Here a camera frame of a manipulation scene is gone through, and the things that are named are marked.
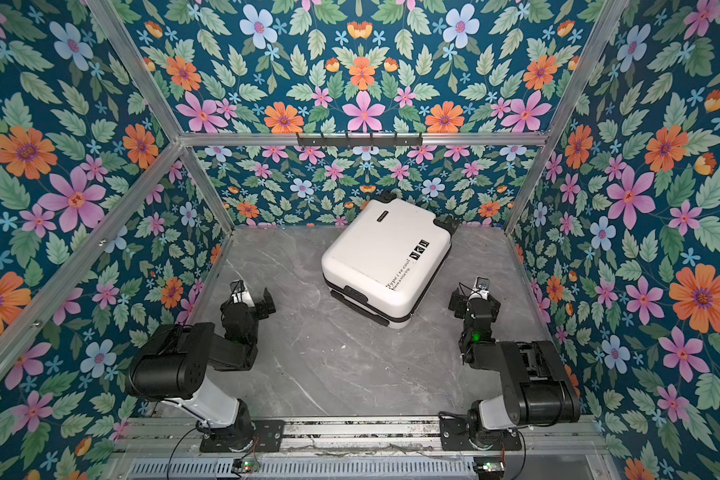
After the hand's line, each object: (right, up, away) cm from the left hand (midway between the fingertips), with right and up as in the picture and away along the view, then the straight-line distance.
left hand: (251, 284), depth 90 cm
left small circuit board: (+8, -41, -20) cm, 46 cm away
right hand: (+69, -2, +1) cm, 69 cm away
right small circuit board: (+66, -42, -20) cm, 81 cm away
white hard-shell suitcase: (+42, +9, -6) cm, 43 cm away
